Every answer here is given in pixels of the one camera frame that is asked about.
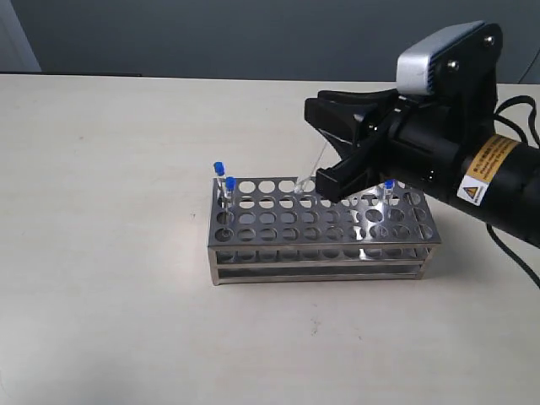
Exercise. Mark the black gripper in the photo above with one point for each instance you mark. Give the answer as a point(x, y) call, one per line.
point(492, 173)

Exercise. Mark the stainless steel test tube rack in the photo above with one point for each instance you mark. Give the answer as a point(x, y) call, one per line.
point(279, 236)

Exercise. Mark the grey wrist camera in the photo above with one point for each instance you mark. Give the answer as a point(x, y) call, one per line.
point(453, 66)

